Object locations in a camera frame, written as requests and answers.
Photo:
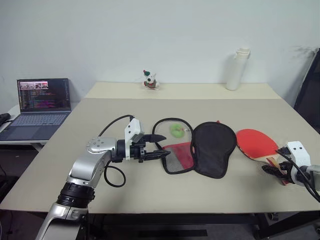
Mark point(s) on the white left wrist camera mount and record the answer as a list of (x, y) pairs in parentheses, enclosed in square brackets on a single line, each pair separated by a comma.
[(133, 127)]

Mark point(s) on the black device on side table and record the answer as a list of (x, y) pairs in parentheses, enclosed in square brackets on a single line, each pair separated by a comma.
[(4, 118)]

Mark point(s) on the black mesh paddle case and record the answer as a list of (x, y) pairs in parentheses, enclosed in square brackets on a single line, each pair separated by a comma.
[(212, 150)]

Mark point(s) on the black caster wheel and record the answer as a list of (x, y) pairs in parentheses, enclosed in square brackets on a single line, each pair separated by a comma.
[(273, 216)]

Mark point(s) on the white stacked cups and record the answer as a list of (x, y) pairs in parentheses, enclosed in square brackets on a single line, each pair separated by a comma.
[(236, 70)]

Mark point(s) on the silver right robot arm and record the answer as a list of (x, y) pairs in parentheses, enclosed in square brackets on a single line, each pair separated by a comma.
[(310, 176)]

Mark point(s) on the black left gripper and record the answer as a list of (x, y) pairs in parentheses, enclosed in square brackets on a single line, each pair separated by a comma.
[(137, 151)]

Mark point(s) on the black office chair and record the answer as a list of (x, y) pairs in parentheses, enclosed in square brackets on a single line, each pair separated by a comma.
[(308, 95)]

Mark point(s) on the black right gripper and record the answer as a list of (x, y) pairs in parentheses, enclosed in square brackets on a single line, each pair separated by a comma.
[(288, 171)]

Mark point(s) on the black table frame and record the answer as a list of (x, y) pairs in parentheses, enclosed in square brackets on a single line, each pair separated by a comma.
[(175, 222)]

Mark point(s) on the small white plush toy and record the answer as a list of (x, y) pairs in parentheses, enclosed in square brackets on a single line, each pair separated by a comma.
[(150, 80)]

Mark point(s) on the red table tennis paddle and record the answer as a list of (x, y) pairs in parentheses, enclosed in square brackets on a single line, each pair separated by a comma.
[(255, 143)]

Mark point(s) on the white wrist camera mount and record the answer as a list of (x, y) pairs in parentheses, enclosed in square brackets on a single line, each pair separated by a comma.
[(298, 152), (133, 127)]

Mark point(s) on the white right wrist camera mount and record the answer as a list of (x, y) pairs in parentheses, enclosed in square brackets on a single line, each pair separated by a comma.
[(298, 152)]

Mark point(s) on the open grey laptop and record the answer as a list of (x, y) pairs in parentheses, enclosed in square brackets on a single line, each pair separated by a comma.
[(37, 110)]

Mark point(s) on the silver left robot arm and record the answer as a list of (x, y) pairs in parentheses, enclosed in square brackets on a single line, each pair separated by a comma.
[(82, 167)]

